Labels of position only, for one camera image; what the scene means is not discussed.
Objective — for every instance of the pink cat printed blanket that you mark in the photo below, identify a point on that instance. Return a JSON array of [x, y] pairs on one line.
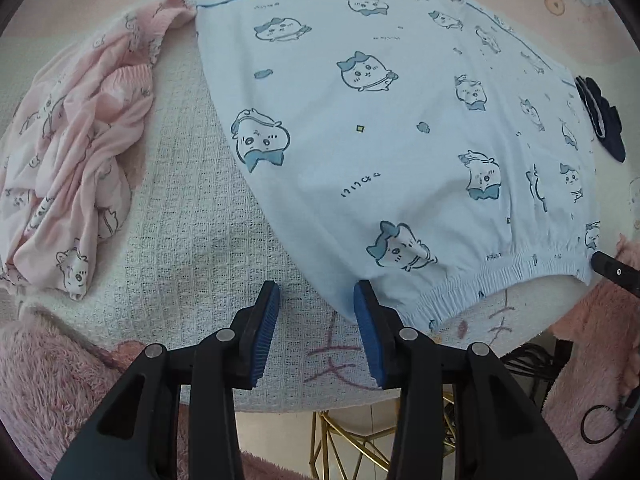
[[200, 240]]

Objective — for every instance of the person's right forearm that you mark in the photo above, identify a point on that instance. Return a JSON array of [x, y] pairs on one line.
[[595, 350]]

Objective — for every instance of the person's pink fluffy clothing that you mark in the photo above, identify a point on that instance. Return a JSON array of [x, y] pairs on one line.
[[45, 390]]

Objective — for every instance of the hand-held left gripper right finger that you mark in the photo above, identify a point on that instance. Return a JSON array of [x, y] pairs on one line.
[[367, 335]]

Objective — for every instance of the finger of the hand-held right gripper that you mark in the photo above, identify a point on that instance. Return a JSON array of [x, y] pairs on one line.
[[617, 274]]

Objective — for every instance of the navy blue garment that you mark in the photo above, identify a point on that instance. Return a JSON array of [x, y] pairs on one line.
[[607, 120]]

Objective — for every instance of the pink printed pajama pants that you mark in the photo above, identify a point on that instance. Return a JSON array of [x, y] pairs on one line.
[[80, 160]]

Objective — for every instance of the pale blue printed pajama pants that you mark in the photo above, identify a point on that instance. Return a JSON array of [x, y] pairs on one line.
[[400, 160]]

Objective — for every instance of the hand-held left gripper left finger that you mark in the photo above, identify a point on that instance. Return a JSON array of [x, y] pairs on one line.
[[262, 335]]

